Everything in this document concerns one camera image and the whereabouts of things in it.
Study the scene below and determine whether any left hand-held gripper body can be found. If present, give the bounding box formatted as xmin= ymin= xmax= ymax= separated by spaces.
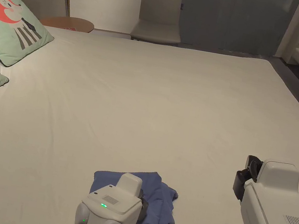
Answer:
xmin=74 ymin=165 xmax=154 ymax=224

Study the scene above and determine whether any dark blue shirt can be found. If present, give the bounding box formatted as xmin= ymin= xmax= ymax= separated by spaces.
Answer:
xmin=84 ymin=161 xmax=183 ymax=224

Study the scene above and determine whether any bed with beige sheet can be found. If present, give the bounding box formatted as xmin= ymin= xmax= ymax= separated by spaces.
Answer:
xmin=0 ymin=15 xmax=299 ymax=224

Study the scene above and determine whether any beige upholstered chair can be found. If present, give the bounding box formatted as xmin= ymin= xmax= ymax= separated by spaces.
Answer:
xmin=129 ymin=0 xmax=188 ymax=48

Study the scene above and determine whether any round wooden side table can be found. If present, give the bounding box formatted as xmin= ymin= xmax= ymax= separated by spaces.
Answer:
xmin=39 ymin=12 xmax=96 ymax=34

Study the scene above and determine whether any green cushion with fox print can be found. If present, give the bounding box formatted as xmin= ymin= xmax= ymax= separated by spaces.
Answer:
xmin=0 ymin=0 xmax=61 ymax=74

